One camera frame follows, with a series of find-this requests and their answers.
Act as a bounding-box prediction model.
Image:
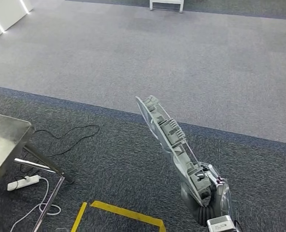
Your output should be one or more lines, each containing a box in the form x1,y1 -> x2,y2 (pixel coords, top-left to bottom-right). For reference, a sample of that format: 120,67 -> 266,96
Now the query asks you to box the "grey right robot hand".
180,162 -> 232,228

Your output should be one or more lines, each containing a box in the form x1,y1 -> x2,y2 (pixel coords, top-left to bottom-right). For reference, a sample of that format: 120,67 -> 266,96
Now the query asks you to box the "silver plastic wheel hubcap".
135,95 -> 213,207

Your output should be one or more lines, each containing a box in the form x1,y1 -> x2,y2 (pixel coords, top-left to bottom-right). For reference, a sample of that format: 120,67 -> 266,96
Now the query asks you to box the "steel workbench table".
0,110 -> 74,232

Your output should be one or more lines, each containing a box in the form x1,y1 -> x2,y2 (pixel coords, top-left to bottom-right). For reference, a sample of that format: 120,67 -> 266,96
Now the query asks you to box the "yellow floor tape outline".
70,200 -> 167,232

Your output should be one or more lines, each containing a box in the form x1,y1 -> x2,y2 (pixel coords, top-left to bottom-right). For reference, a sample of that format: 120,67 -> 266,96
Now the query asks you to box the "white low bench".
149,0 -> 185,14

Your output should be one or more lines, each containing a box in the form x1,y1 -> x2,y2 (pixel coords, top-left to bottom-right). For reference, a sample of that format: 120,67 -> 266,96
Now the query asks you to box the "white power strip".
7,174 -> 41,192

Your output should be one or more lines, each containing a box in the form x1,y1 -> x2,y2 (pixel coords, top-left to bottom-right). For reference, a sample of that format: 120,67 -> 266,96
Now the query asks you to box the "white lit display counter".
0,0 -> 34,38

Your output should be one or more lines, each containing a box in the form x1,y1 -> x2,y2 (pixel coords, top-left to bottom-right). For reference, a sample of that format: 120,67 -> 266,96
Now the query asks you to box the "black floor cable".
19,124 -> 100,175

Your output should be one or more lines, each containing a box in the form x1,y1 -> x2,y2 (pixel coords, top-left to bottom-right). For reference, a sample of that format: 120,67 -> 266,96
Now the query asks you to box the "white power strip cable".
10,176 -> 62,232

